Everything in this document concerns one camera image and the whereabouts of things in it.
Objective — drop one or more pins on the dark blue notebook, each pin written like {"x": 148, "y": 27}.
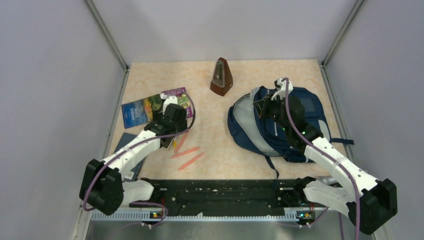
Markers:
{"x": 132, "y": 174}

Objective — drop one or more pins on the middle orange pen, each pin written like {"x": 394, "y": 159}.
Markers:
{"x": 177, "y": 155}

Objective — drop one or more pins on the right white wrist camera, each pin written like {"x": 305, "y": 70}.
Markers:
{"x": 283, "y": 88}

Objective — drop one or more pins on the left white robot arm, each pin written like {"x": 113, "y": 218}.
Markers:
{"x": 102, "y": 184}

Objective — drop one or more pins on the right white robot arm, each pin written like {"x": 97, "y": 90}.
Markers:
{"x": 367, "y": 201}

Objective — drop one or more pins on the blue Animal Farm book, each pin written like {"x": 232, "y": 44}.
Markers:
{"x": 141, "y": 111}

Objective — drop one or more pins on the purple green picture book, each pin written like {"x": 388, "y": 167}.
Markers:
{"x": 182, "y": 99}

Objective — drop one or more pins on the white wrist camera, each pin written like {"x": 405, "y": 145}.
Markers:
{"x": 283, "y": 88}
{"x": 168, "y": 99}

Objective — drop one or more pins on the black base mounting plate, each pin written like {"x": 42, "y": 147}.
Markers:
{"x": 227, "y": 198}

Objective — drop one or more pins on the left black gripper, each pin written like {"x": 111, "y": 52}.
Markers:
{"x": 182, "y": 125}

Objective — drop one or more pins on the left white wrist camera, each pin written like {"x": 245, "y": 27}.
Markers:
{"x": 168, "y": 99}

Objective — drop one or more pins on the brown wooden metronome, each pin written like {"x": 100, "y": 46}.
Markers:
{"x": 222, "y": 79}

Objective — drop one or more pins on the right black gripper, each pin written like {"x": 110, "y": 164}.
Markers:
{"x": 262, "y": 105}

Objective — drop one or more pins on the aluminium frame rail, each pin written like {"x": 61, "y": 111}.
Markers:
{"x": 146, "y": 223}

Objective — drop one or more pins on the dark brown paperback book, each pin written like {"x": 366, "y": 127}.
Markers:
{"x": 167, "y": 142}

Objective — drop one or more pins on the navy blue backpack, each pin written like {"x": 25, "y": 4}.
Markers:
{"x": 265, "y": 137}

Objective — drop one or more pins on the lower orange pen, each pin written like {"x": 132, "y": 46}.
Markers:
{"x": 191, "y": 161}

